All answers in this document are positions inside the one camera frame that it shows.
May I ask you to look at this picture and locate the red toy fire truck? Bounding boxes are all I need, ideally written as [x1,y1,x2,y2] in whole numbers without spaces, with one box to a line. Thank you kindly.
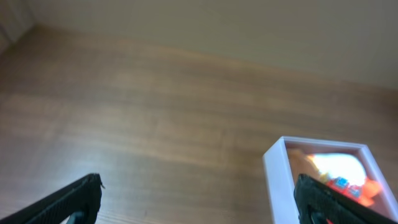
[326,177,363,215]

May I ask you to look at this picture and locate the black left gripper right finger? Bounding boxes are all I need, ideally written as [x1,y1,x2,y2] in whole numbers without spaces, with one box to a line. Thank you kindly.
[294,174,397,224]

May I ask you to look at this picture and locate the white square cardboard box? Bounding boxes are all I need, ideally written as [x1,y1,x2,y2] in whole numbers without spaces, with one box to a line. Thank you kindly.
[262,136,397,224]

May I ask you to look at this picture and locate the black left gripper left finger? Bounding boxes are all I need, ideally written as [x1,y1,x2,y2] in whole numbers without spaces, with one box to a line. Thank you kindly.
[1,173,103,224]

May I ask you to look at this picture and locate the yellow white plush duck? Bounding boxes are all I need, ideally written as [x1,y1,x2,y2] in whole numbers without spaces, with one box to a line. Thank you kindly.
[306,153,382,207]

